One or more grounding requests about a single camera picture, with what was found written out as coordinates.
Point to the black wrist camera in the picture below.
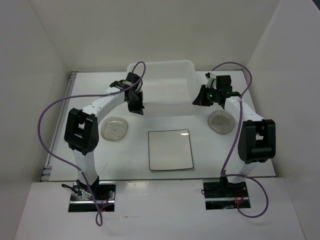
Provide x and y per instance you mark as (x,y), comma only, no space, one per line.
(221,82)
(132,81)

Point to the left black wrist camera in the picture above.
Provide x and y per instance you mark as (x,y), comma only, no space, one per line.
(132,81)

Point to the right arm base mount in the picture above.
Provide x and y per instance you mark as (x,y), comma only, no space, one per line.
(219,194)

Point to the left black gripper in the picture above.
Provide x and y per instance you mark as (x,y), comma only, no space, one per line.
(138,108)

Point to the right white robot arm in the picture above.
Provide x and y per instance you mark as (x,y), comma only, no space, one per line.
(255,138)

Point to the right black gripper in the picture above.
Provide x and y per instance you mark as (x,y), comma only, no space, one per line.
(200,99)

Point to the square white black-rimmed plate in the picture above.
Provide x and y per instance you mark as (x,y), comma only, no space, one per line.
(170,150)

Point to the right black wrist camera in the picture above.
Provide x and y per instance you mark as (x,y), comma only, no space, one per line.
(221,82)

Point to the left clear glass dish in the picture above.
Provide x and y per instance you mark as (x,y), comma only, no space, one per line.
(114,129)

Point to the translucent white plastic bin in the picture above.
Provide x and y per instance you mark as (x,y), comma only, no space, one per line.
(169,88)

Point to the right clear glass dish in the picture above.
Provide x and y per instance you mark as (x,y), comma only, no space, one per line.
(221,122)

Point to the clear glass dish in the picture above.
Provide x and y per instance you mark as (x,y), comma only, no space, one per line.
(114,129)
(221,122)

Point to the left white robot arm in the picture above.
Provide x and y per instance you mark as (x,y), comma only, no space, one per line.
(82,133)

